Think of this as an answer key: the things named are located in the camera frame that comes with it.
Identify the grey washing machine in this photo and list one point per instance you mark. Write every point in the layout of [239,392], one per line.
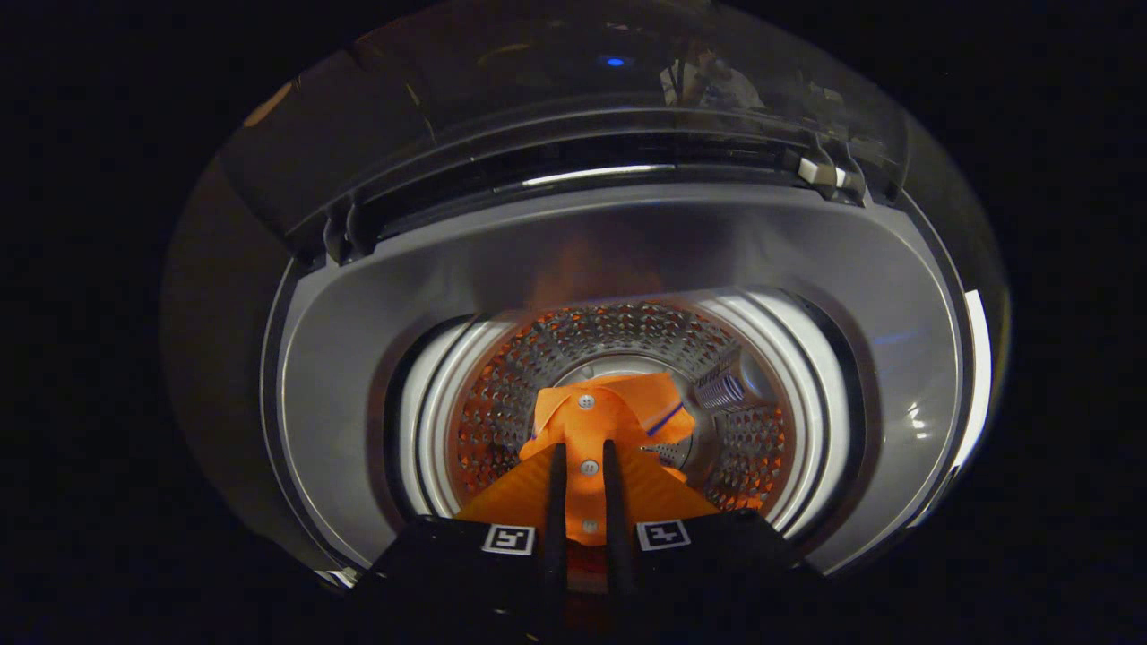
[358,340]

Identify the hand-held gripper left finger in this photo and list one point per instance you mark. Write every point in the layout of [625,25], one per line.
[556,537]

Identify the clear washing machine lid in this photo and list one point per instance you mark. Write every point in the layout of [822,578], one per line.
[538,81]

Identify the yellow polo shirt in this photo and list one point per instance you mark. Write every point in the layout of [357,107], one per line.
[596,417]

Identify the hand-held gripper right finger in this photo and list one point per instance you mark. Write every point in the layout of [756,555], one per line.
[616,537]

